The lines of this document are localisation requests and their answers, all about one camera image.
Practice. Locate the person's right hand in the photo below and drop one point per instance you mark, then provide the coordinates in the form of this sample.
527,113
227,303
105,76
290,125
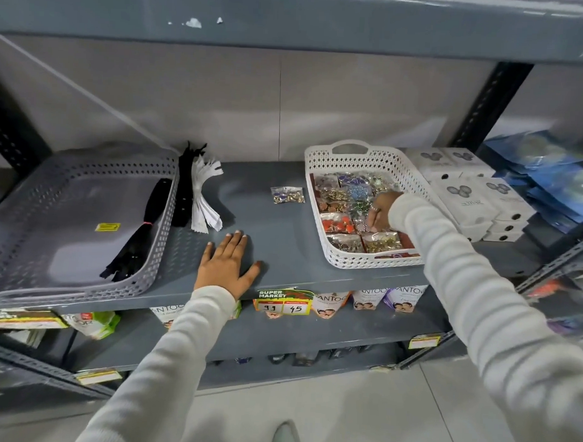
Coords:
380,209

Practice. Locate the person's left hand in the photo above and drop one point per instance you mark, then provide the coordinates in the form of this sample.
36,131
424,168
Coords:
225,273

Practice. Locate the person's right fingers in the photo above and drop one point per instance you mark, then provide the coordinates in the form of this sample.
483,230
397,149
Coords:
375,216

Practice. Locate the person's left thumb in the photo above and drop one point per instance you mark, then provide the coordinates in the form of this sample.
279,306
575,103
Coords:
252,274

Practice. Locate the person's left little finger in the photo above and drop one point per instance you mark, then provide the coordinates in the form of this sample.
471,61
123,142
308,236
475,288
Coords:
207,254

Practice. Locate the person's left middle finger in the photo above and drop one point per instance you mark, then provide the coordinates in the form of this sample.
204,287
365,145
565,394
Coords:
232,245

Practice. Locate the person's right forearm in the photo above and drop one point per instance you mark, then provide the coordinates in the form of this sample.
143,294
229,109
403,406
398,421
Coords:
484,306

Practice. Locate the person's left forearm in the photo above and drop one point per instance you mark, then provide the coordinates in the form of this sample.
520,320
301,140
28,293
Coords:
167,367

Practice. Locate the pile of jewellery packets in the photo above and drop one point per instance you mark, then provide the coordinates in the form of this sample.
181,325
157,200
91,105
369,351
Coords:
342,201

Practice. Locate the yellow green price label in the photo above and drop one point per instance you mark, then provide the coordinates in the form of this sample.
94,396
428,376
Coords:
284,301

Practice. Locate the grey metal shelf rack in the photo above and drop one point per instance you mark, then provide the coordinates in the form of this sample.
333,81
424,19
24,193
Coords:
277,227

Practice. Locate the white zipper bundle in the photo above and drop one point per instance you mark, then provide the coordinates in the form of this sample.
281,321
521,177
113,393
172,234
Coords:
204,203

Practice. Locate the white perforated plastic basket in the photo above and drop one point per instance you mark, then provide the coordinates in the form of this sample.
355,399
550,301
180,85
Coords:
365,159

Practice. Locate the black zipper bundle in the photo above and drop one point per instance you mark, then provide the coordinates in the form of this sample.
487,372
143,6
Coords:
138,244
184,186

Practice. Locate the white pouch with faces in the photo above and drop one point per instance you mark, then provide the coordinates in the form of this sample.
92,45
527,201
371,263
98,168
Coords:
166,315
329,304
367,298

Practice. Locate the small clear jewellery packet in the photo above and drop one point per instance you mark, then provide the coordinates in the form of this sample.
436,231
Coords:
287,195

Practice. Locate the purple white pouch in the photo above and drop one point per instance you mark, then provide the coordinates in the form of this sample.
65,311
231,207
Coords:
405,299

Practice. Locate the row of dark small packets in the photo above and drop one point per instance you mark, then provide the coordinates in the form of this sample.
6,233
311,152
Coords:
296,357

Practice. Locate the stack of white boxes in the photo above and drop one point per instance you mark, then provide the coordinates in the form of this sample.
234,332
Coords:
469,198

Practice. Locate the green white packet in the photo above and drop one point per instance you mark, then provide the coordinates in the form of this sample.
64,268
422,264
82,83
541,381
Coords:
94,324

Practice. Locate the yellow white shelf label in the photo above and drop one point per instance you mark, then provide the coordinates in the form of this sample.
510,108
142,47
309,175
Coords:
23,320
99,376
424,341

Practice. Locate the grey perforated plastic tray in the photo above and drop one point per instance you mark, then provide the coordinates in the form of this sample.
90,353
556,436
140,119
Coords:
57,229

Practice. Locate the person's grey shoe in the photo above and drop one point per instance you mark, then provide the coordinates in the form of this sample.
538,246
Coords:
286,438

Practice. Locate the stack of blue packets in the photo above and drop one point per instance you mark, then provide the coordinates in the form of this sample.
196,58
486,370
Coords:
560,185

